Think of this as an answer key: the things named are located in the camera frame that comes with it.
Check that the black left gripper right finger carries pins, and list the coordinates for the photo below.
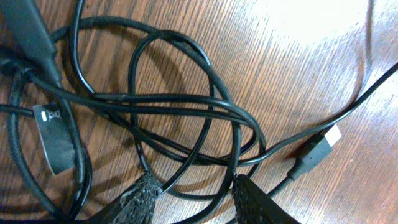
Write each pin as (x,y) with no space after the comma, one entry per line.
(253,206)

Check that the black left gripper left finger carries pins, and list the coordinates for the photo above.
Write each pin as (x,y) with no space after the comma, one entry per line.
(133,206)

